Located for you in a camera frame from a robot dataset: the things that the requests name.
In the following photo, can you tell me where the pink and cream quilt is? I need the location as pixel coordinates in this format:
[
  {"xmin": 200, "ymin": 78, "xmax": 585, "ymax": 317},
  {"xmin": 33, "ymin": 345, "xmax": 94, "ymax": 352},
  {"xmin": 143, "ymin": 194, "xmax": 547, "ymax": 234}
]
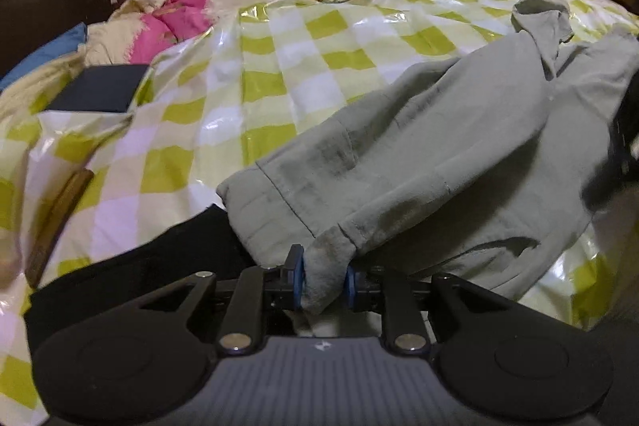
[{"xmin": 0, "ymin": 0, "xmax": 240, "ymax": 122}]

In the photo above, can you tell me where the dark brown headboard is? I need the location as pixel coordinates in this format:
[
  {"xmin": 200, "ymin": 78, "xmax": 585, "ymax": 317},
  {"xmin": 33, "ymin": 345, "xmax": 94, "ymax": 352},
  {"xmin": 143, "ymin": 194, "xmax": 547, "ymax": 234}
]
[{"xmin": 0, "ymin": 0, "xmax": 115, "ymax": 77}]

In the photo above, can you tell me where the blue pillow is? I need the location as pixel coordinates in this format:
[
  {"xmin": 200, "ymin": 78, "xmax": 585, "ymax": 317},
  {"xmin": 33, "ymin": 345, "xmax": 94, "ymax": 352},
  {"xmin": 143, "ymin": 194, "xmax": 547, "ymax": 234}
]
[{"xmin": 0, "ymin": 23, "xmax": 89, "ymax": 90}]

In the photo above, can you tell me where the green checked plastic bedcover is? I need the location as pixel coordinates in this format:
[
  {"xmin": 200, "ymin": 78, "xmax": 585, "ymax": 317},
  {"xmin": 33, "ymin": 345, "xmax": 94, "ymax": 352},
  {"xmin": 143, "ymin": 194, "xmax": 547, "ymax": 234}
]
[{"xmin": 0, "ymin": 0, "xmax": 639, "ymax": 426}]

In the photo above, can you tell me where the black cloth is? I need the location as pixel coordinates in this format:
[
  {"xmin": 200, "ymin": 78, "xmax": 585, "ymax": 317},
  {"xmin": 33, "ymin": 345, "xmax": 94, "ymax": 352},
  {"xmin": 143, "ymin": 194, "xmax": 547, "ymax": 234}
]
[{"xmin": 24, "ymin": 203, "xmax": 261, "ymax": 349}]

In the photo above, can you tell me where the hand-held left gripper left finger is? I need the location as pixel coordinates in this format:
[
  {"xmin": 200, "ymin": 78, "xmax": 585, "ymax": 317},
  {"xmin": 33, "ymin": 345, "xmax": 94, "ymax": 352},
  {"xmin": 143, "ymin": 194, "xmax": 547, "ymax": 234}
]
[{"xmin": 132, "ymin": 244, "xmax": 306, "ymax": 353}]

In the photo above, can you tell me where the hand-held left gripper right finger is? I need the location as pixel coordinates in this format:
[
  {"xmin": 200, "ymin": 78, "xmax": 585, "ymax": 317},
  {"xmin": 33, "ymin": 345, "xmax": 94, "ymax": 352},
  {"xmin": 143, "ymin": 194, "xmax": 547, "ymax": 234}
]
[{"xmin": 343, "ymin": 266, "xmax": 506, "ymax": 353}]

